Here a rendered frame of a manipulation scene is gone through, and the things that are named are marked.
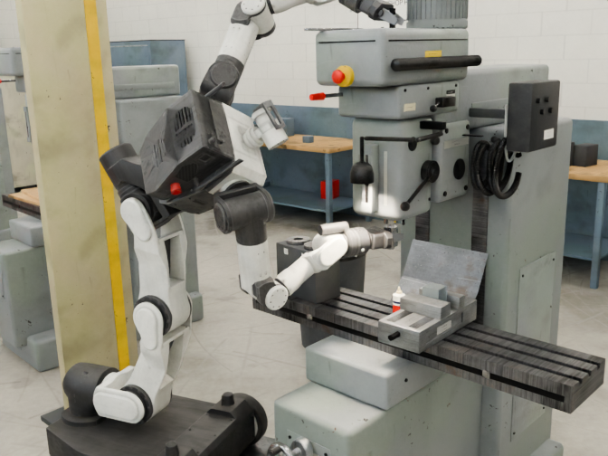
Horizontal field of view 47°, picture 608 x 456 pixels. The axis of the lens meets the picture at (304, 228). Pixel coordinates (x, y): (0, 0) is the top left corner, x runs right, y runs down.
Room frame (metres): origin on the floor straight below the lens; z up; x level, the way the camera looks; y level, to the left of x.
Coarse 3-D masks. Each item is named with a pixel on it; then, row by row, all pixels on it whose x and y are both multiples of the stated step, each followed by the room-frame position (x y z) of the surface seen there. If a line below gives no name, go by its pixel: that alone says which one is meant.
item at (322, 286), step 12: (288, 240) 2.48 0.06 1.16; (300, 240) 2.47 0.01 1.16; (312, 240) 2.52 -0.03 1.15; (288, 252) 2.45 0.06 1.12; (300, 252) 2.39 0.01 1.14; (288, 264) 2.45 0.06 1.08; (336, 264) 2.40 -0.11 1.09; (312, 276) 2.34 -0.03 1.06; (324, 276) 2.36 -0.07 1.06; (336, 276) 2.40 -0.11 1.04; (300, 288) 2.39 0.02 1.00; (312, 288) 2.35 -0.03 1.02; (324, 288) 2.36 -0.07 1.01; (336, 288) 2.40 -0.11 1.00; (312, 300) 2.35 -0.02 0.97; (324, 300) 2.36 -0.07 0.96
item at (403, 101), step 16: (352, 96) 2.17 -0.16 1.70; (368, 96) 2.13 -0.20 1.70; (384, 96) 2.09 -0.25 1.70; (400, 96) 2.05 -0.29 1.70; (416, 96) 2.11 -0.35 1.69; (432, 96) 2.17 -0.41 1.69; (352, 112) 2.17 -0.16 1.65; (368, 112) 2.13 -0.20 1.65; (384, 112) 2.09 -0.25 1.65; (400, 112) 2.05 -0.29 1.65; (416, 112) 2.11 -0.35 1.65; (432, 112) 2.18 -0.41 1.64
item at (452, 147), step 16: (448, 128) 2.24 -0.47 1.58; (464, 128) 2.32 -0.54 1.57; (448, 144) 2.24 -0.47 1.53; (464, 144) 2.32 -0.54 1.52; (448, 160) 2.25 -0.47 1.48; (464, 160) 2.32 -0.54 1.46; (448, 176) 2.25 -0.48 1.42; (464, 176) 2.32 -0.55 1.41; (432, 192) 2.23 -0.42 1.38; (448, 192) 2.25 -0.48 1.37; (464, 192) 2.33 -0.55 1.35
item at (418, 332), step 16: (464, 304) 2.12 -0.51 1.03; (384, 320) 1.99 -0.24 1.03; (400, 320) 1.99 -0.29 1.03; (416, 320) 1.99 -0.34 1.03; (432, 320) 1.98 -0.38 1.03; (448, 320) 2.03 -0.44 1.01; (464, 320) 2.10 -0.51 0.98; (384, 336) 1.98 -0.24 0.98; (400, 336) 1.94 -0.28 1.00; (416, 336) 1.91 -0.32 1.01; (432, 336) 1.96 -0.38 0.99; (416, 352) 1.90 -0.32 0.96
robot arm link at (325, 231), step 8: (320, 224) 2.11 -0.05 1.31; (328, 224) 2.11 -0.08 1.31; (336, 224) 2.12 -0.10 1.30; (344, 224) 2.13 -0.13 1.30; (320, 232) 2.10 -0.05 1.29; (328, 232) 2.10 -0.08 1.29; (336, 232) 2.11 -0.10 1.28; (344, 232) 2.13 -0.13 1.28; (352, 232) 2.13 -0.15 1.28; (320, 240) 2.11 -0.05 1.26; (352, 240) 2.10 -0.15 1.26; (352, 248) 2.10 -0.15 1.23
